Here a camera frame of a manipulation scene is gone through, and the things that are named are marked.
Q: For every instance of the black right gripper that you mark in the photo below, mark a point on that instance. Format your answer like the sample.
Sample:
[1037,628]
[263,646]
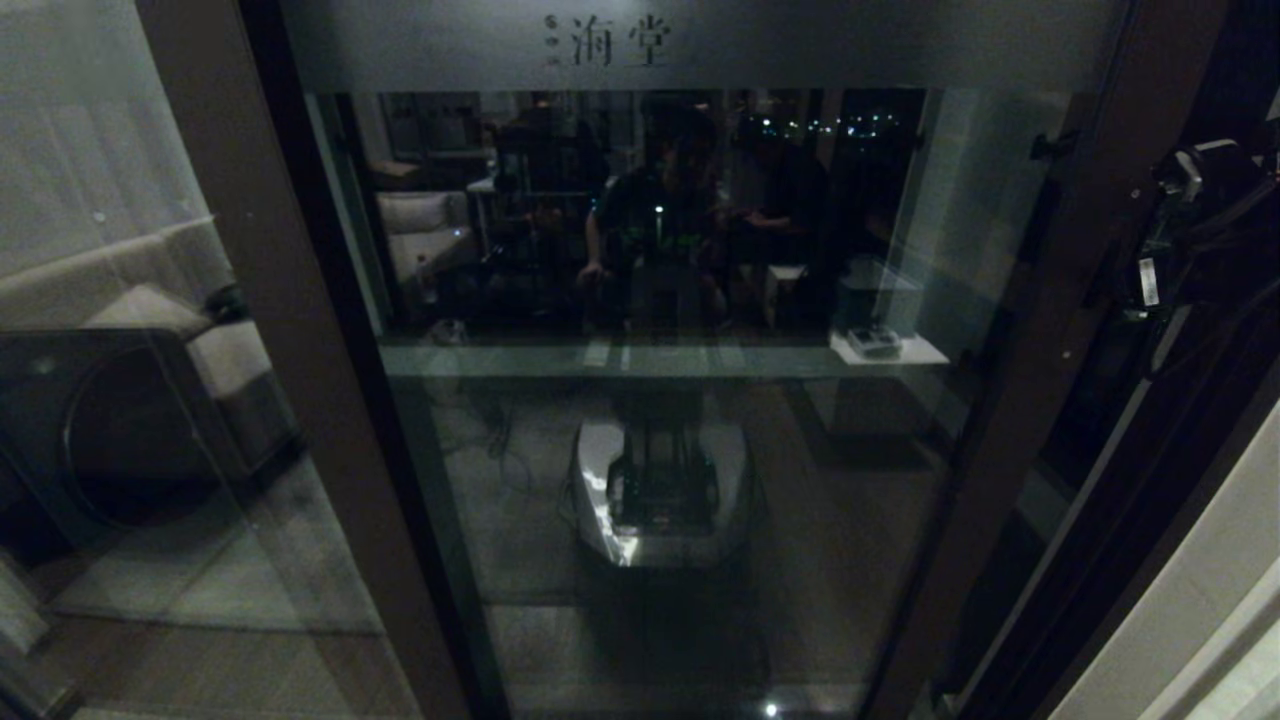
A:
[1210,265]

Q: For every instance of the sliding glass door brown frame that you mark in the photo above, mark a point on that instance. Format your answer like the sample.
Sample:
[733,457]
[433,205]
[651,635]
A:
[1060,400]

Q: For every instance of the dark brown door jamb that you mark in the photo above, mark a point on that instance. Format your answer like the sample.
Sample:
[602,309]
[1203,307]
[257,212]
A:
[1120,620]

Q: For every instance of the long grey stone sill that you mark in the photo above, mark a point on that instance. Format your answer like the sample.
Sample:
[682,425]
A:
[560,340]

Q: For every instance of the fixed glass door panel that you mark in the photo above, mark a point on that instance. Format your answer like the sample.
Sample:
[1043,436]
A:
[290,380]

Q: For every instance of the dark green cloth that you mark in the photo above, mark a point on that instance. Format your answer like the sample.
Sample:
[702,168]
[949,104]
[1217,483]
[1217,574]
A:
[228,302]

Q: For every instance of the grey floor rug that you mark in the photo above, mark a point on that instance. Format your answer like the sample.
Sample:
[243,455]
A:
[240,560]

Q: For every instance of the light grey sofa cushion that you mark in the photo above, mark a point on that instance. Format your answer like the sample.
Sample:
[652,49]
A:
[150,312]

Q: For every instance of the light grey sofa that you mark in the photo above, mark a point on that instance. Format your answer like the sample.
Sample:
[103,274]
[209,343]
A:
[120,410]

